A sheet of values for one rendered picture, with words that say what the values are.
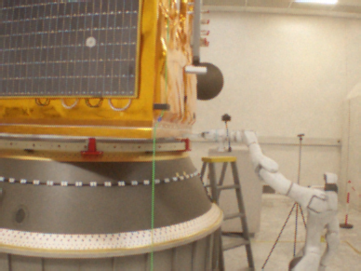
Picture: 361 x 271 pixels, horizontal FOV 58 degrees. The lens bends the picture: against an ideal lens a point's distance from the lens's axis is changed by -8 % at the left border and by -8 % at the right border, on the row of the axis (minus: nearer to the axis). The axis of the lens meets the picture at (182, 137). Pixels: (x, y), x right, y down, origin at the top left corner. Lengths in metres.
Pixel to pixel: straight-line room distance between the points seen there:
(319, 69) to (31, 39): 9.21
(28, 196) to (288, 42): 9.20
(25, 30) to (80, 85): 0.46
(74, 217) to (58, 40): 0.93
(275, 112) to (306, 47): 2.10
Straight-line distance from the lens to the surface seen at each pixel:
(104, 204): 1.98
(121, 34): 1.78
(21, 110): 2.00
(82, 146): 2.02
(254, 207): 6.08
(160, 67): 1.79
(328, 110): 10.42
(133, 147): 2.09
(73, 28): 1.88
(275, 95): 10.09
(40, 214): 1.99
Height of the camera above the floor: 1.80
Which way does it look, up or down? 1 degrees down
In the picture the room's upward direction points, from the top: 2 degrees clockwise
